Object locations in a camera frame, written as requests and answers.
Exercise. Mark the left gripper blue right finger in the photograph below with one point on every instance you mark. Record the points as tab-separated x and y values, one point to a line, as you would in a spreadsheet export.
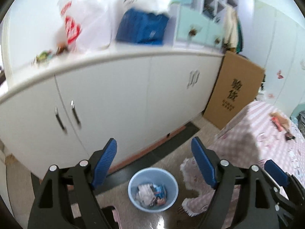
207	161

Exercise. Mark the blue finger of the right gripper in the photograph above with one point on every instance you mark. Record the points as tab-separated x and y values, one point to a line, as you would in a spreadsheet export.
276	173

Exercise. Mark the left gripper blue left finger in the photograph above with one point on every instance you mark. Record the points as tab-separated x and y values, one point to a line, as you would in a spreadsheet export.
101	162

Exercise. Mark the grey paper wrapper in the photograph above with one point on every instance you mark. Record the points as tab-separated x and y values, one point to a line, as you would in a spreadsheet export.
145	195

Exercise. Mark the blue white medicine box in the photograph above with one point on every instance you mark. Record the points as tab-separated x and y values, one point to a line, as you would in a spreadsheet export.
160	194

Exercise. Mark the light blue trash bin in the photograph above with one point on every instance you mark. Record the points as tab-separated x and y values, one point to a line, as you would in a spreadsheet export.
154	176

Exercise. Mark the brown candy bar wrapper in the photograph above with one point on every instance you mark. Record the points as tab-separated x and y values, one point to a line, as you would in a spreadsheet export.
289	136

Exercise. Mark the pink checkered tablecloth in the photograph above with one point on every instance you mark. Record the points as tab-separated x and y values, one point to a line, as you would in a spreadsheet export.
242	197

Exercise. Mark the pink slipper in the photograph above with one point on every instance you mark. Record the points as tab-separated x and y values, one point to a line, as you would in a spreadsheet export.
116	218

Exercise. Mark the white low cabinet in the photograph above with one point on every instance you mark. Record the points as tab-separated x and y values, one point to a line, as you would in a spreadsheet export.
61	114

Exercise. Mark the brown cardboard box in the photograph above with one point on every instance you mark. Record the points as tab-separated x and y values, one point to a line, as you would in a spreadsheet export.
237	85

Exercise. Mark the hanging beige jacket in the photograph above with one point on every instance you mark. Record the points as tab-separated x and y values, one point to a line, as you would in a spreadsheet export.
230	38

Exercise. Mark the teal drawer unit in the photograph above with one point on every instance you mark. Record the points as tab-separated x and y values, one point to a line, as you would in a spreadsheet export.
190	29

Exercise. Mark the small wrappers on counter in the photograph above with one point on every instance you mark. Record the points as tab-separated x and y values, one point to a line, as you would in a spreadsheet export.
46	56

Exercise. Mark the blue patterned bag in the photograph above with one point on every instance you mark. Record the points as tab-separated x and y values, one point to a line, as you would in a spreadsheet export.
139	27

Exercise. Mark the white red plastic bag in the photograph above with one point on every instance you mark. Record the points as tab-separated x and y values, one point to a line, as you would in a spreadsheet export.
88	24

